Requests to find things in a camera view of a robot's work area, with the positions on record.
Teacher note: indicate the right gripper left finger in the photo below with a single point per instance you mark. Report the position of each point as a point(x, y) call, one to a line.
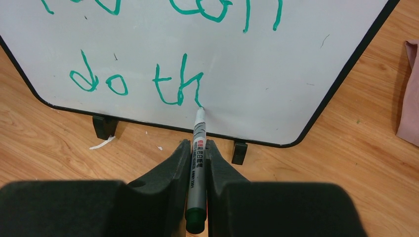
point(149, 206)

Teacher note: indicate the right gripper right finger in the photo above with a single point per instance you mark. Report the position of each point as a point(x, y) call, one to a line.
point(238, 207)

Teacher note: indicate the white whiteboard black frame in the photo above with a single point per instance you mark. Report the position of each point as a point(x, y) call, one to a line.
point(263, 70)

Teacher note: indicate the green whiteboard marker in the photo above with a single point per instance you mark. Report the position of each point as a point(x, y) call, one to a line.
point(196, 213)

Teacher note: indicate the pink shorts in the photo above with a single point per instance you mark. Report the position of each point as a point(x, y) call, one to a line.
point(408, 129)

